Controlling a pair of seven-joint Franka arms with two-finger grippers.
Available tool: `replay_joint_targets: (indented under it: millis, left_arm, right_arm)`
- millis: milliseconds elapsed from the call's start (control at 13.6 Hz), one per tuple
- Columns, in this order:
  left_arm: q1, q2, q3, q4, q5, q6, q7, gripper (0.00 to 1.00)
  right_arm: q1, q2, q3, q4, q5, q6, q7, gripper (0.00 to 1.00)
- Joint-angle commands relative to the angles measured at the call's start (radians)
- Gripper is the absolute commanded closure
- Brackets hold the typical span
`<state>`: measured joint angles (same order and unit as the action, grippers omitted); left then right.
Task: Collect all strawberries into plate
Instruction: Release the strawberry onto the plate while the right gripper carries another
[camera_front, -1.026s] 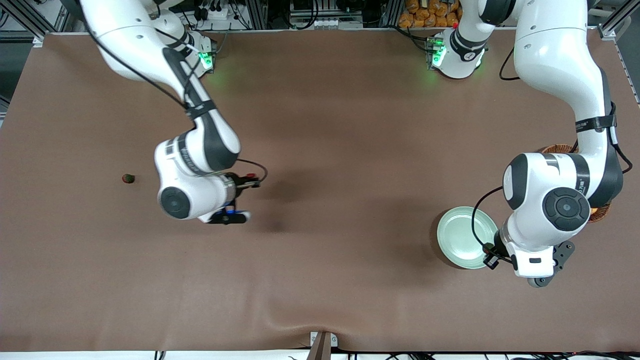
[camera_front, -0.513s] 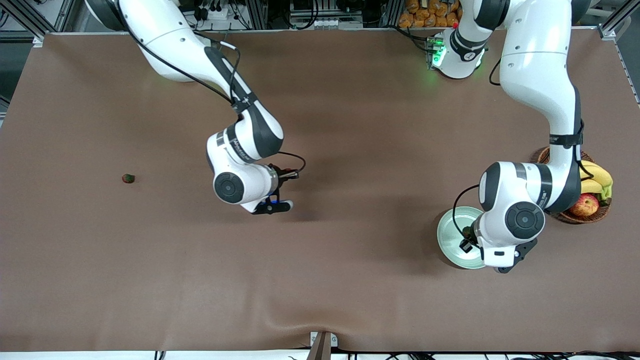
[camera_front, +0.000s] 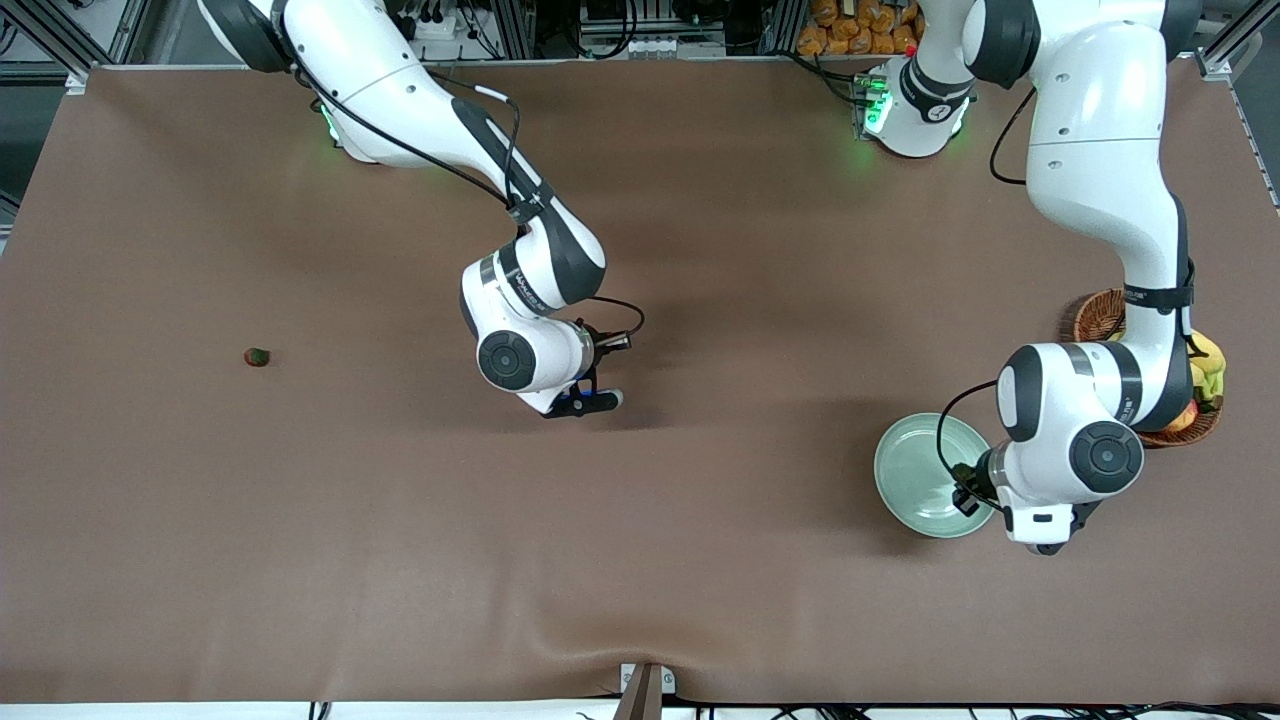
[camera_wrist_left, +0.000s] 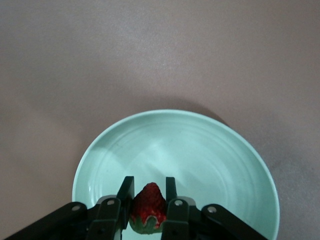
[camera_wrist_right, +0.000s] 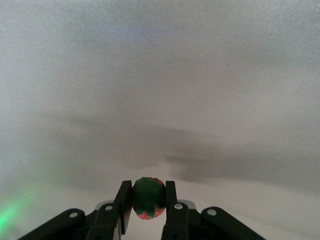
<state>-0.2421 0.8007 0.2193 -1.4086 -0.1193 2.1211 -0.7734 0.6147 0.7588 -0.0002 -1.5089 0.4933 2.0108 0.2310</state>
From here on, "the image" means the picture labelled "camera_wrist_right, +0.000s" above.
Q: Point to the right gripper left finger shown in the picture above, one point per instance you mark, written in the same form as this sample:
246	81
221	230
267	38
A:
105	222

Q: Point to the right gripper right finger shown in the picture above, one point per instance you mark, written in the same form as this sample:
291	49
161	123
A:
177	222

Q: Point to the red toy strawberry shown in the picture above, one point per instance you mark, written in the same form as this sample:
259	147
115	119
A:
148	197

